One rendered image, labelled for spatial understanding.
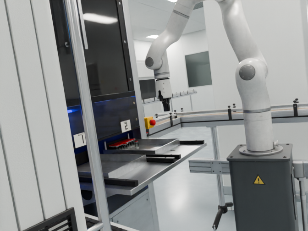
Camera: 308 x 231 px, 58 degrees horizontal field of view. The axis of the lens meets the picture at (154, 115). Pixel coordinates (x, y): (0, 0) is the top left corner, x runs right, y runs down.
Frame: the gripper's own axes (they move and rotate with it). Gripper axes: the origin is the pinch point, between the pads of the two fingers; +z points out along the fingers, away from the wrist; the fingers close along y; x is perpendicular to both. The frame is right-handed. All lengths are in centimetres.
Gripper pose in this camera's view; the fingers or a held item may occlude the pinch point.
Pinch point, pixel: (166, 107)
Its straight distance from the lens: 150.4
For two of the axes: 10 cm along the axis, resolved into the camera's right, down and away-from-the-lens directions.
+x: 8.4, -0.7, -5.4
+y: -5.3, 1.5, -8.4
